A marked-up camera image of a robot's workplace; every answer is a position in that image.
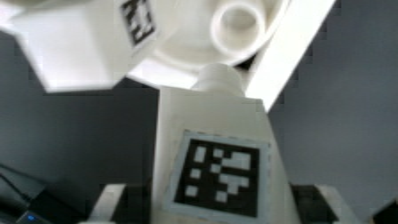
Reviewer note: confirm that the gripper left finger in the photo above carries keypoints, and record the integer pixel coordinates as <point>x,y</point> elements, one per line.
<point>121,205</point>

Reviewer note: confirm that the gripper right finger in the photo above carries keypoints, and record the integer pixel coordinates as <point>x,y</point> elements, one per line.
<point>322,206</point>

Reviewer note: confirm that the white round stool seat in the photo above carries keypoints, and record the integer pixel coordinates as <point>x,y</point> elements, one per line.
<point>213,30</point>

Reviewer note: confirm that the white L-shaped obstacle fence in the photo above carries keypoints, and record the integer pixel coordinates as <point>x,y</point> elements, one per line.
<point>276,60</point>

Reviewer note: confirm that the white stool leg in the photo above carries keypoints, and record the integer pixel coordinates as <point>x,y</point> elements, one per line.
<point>219,177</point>
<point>87,38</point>

